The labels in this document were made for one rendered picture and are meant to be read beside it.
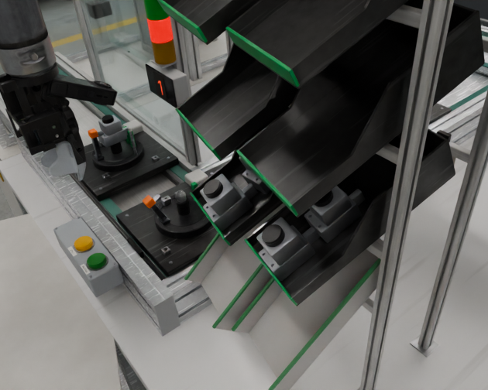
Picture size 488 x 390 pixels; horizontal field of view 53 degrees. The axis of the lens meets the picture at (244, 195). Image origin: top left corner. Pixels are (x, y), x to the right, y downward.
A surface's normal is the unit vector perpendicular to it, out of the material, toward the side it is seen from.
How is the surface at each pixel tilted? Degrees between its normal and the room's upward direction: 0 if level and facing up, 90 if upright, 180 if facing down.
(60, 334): 0
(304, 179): 25
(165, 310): 90
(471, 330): 0
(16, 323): 0
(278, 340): 45
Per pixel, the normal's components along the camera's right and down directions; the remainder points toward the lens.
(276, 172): -0.43, -0.56
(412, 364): -0.07, -0.77
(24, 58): 0.61, 0.47
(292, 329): -0.67, -0.31
